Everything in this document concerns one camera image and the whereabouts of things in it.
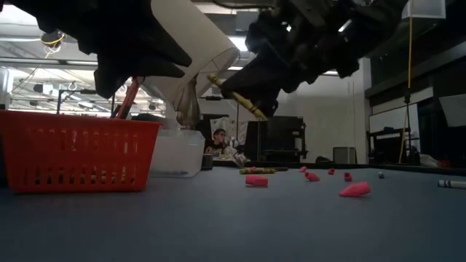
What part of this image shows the black reel yellow cable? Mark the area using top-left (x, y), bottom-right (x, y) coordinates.
top-left (39, 29), bottom-right (67, 59)

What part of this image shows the whiteboard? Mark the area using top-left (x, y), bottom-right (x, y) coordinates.
top-left (368, 103), bottom-right (420, 135)

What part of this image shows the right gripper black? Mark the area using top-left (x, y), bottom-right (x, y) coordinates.
top-left (221, 7), bottom-right (361, 119)

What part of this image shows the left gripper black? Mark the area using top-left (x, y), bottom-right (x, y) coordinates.
top-left (76, 0), bottom-right (193, 100)

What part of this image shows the black equipment rack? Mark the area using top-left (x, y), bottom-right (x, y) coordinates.
top-left (243, 115), bottom-right (309, 163)

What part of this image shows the red desk lamp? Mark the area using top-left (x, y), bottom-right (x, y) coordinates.
top-left (114, 75), bottom-right (145, 120)

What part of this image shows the white panel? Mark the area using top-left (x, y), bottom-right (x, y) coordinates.
top-left (438, 93), bottom-right (466, 129)

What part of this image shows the white ceiling duct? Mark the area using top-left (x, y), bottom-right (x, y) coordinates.
top-left (401, 0), bottom-right (447, 20)

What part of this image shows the yellow crayon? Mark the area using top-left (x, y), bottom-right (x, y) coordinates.
top-left (239, 167), bottom-right (278, 175)
top-left (206, 74), bottom-right (269, 122)

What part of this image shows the yellow hanging cable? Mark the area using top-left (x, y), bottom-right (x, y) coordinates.
top-left (398, 16), bottom-right (414, 164)

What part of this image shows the white patterned banner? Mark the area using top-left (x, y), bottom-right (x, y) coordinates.
top-left (210, 116), bottom-right (249, 146)

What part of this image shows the person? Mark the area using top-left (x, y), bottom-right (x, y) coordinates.
top-left (204, 127), bottom-right (229, 156)

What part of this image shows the white crayon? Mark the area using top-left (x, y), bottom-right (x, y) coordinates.
top-left (438, 179), bottom-right (466, 190)

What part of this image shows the black shelf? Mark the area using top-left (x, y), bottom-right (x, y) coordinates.
top-left (366, 127), bottom-right (422, 165)

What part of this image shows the clear plastic bin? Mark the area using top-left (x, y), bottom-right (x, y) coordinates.
top-left (149, 129), bottom-right (206, 179)

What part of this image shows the fluorescent ceiling light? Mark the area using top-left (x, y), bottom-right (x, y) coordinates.
top-left (0, 57), bottom-right (100, 68)
top-left (227, 65), bottom-right (340, 77)

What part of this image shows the red slotted plastic basket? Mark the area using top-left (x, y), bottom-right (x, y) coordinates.
top-left (0, 110), bottom-right (162, 194)

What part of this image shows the gray bin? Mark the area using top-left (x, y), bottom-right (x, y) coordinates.
top-left (332, 146), bottom-right (358, 165)

